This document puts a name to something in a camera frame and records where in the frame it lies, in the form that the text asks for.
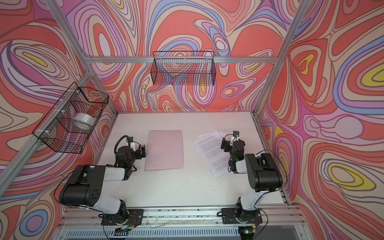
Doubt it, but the pink file folder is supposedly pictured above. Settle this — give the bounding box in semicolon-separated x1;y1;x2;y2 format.
145;130;184;171

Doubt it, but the printed english text sheet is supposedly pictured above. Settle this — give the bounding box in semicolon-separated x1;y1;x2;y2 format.
192;130;230;178

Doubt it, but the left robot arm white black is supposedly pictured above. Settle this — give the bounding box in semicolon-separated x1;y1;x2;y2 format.
58;135;146;230

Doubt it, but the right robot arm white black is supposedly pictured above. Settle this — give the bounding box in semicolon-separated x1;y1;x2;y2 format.
218;137;283;226

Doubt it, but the white tape roll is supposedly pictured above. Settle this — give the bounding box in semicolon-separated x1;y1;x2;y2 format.
73;113;96;131

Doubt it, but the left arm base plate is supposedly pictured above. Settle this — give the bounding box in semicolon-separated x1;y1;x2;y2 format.
99;209;144;227

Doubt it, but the black wire basket left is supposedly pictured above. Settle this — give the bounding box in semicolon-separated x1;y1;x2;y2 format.
33;83;109;154

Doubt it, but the black wire basket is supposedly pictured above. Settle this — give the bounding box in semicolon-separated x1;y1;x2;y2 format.
33;83;109;154
151;51;216;86

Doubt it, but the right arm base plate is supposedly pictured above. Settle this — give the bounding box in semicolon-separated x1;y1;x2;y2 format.
217;208;263;226

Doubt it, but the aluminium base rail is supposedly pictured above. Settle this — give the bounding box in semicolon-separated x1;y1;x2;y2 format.
53;205;312;240

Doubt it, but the black wire basket back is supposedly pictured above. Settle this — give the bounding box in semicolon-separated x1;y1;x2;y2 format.
151;51;216;86

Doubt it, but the aluminium frame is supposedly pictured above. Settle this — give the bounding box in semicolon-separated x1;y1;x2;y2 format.
1;1;310;194

